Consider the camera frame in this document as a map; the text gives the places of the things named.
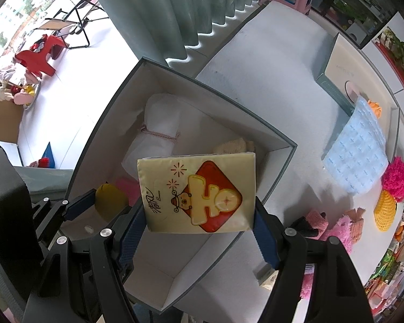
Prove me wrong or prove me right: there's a magenta fluffy cloth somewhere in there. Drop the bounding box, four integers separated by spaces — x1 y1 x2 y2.
381 156 404 202

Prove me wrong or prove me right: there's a blue triangular item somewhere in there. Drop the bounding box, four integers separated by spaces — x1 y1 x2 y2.
42 141 57 169

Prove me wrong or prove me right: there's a grey-green curtain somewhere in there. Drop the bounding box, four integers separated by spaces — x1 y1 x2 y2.
81 0 273 64

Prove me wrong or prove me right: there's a pink round item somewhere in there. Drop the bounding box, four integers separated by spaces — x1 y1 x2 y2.
345 81 361 101

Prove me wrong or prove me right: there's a pink and black sock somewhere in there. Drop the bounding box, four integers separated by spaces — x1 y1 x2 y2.
291 210 329 239

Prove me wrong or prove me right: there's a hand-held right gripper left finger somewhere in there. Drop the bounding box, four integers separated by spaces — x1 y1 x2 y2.
22 203 147 323

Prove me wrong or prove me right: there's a light blue towel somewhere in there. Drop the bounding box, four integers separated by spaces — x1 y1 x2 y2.
321 95 389 195

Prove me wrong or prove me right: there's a yellow foam fruit net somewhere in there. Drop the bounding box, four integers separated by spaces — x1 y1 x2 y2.
374 190 398 232

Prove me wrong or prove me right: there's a yellow tissue packet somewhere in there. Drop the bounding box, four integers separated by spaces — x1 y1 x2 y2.
136 151 256 234
256 264 280 292

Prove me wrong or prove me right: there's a black folding chair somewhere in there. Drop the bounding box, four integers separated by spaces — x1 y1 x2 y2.
32 0 110 49

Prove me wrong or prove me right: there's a plate of plush toys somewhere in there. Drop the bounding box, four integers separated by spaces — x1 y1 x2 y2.
0 71 41 110

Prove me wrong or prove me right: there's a flat teal-edged box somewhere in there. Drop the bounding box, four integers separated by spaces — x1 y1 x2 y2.
316 33 401 132

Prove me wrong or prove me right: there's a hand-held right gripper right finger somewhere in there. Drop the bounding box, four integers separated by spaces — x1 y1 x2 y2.
253 198 374 323

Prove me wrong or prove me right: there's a cardboard box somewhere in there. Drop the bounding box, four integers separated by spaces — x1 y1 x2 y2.
0 82 24 142

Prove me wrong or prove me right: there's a yellow soft toy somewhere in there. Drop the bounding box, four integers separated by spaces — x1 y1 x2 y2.
95 183 130 223

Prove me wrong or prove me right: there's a white towel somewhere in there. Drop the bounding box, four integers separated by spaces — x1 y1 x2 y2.
121 93 206 179

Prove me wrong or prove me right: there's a grey storage box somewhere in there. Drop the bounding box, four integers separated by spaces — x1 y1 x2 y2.
59 57 297 312

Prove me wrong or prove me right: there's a small pink sponge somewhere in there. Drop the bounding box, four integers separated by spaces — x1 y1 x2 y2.
115 178 144 206

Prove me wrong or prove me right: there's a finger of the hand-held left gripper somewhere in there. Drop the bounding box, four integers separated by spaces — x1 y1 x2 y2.
32 190 103 243

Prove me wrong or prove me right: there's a peach knitted sock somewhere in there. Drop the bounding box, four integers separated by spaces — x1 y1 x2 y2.
344 208 367 243

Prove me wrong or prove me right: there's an orange knitted item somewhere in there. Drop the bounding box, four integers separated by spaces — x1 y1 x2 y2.
366 99 382 118

